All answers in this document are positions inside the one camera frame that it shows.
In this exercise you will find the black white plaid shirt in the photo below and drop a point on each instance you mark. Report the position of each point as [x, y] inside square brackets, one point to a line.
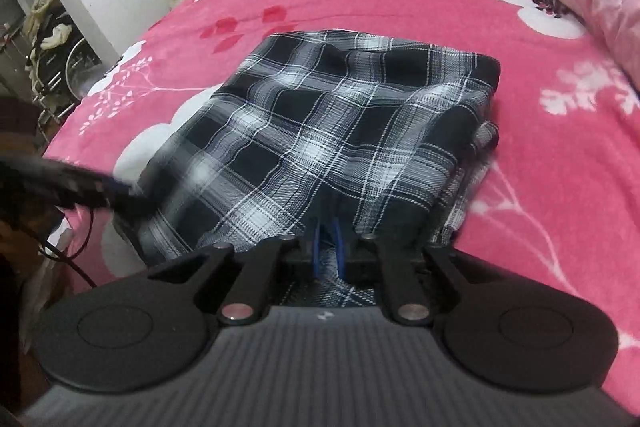
[325, 122]

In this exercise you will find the pink floral bed blanket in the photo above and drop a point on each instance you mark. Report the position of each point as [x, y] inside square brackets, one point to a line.
[550, 187]

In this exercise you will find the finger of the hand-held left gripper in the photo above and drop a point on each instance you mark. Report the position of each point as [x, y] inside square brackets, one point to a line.
[127, 204]

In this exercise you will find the wheelchair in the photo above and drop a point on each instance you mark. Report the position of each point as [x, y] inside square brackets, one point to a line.
[75, 62]

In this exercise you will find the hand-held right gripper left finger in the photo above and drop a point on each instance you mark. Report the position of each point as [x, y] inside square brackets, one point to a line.
[316, 249]

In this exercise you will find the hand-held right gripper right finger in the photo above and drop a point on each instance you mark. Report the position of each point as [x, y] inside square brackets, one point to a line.
[338, 252]

